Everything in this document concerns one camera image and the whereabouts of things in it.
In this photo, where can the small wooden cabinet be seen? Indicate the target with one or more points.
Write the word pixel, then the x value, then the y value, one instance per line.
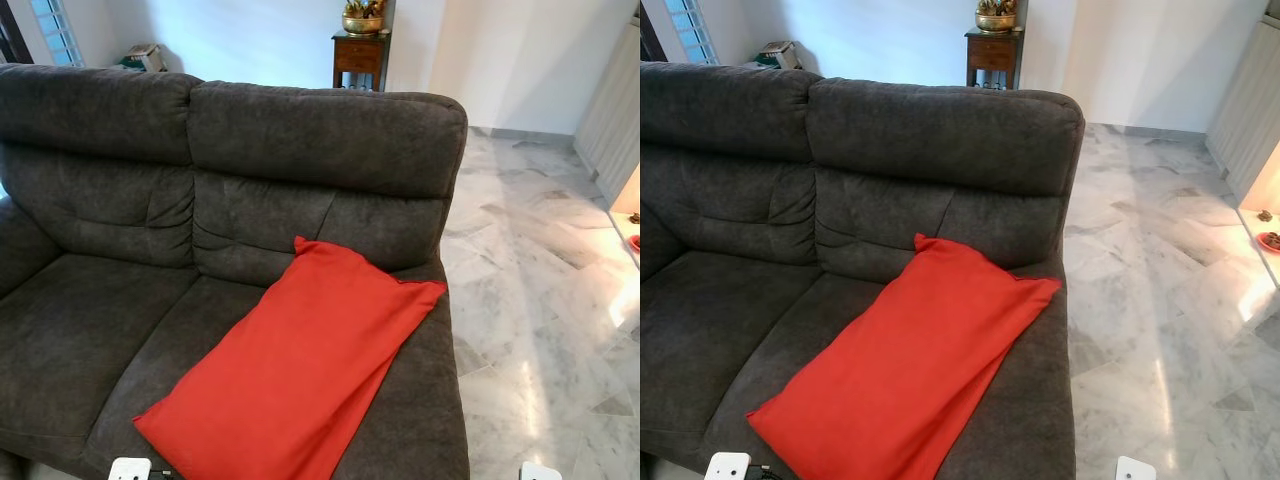
pixel 992 55
pixel 358 58

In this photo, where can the brass pot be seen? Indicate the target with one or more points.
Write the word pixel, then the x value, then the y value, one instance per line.
pixel 362 22
pixel 996 20

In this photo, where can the louvre window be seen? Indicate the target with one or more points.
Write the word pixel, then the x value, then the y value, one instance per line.
pixel 55 35
pixel 692 32

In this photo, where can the white slatted panel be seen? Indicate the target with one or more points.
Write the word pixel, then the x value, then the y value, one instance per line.
pixel 1250 110
pixel 615 120

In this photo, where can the low white table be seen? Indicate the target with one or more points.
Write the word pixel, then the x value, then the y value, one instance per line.
pixel 628 222
pixel 1264 268

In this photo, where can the dark wooden door frame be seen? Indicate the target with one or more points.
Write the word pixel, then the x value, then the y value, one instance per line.
pixel 12 40
pixel 650 38

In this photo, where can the stack of books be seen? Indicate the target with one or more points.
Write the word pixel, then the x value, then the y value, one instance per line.
pixel 145 58
pixel 780 55

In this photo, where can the red pillow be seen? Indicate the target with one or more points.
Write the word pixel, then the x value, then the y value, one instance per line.
pixel 900 370
pixel 290 370

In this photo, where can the grey fabric sofa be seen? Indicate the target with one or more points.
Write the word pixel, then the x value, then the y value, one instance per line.
pixel 100 330
pixel 730 330

